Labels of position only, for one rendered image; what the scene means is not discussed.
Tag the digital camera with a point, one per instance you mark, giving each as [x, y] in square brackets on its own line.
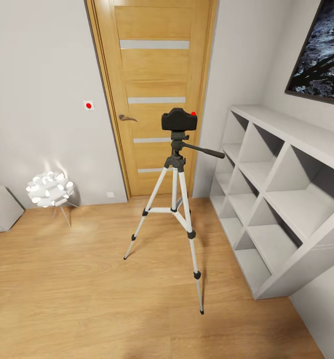
[178, 119]

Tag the door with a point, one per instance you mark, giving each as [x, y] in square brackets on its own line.
[154, 55]

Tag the electric switch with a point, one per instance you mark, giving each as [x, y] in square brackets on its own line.
[89, 105]

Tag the painting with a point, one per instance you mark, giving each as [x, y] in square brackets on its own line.
[313, 75]

